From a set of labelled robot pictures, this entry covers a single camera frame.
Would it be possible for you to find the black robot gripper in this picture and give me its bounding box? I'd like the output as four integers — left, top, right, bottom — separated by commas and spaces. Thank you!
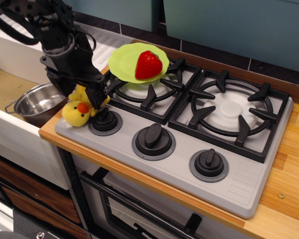
39, 25, 109, 110

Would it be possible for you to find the yellow stuffed duck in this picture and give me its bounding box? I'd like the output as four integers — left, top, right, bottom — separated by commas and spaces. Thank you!
62, 85, 98, 128

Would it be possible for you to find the red toy strawberry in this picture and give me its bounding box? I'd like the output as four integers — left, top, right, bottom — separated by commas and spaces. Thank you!
135, 50, 163, 80

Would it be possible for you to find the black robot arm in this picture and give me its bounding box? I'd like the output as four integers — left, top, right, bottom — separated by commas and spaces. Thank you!
0, 0, 108, 109

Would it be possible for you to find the stainless steel pot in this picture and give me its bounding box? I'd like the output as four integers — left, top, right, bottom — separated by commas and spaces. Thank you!
4, 83, 68, 127

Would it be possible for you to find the light green plastic plate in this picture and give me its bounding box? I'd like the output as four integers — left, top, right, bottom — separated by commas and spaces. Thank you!
108, 42, 169, 84

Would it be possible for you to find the black left stove knob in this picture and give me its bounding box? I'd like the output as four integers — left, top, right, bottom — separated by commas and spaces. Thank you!
88, 107, 123, 136

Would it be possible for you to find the black stove knob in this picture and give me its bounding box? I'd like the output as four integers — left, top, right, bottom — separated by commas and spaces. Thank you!
189, 148, 229, 183
88, 107, 123, 136
132, 123, 176, 161

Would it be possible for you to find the white left burner disc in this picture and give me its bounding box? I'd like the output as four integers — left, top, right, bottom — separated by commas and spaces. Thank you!
120, 79, 170, 99

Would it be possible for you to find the white burner disc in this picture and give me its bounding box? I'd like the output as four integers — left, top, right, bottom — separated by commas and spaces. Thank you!
196, 85, 267, 132
120, 79, 170, 99

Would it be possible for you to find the black left burner grate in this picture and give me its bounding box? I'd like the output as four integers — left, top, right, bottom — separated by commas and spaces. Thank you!
105, 57, 202, 124

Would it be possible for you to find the black burner grate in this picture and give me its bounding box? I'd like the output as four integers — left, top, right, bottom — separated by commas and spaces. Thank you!
168, 69, 294, 163
105, 57, 202, 124

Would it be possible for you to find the black middle stove knob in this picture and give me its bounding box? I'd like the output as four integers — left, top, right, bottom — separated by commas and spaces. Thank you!
132, 123, 176, 161

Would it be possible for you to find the wooden drawer front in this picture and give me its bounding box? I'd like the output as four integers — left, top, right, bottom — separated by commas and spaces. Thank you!
0, 156, 89, 239

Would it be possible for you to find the toy oven door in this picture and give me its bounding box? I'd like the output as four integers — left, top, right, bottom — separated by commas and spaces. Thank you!
75, 159, 247, 239

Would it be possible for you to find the grey toy stove top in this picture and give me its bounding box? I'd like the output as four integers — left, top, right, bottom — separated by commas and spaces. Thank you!
54, 58, 295, 220

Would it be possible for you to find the black right stove knob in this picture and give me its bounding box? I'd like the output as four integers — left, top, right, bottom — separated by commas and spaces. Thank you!
189, 148, 229, 183

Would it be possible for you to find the white right burner disc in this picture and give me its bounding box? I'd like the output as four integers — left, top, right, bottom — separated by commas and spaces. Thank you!
196, 85, 267, 132

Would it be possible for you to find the black right burner grate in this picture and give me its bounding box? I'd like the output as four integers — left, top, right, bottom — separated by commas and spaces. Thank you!
168, 69, 294, 163

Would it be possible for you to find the black oven door handle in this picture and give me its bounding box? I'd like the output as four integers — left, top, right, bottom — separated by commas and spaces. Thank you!
80, 168, 201, 239

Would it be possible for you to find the black braided cable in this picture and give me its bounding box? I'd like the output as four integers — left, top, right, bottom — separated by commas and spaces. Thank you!
0, 4, 40, 46

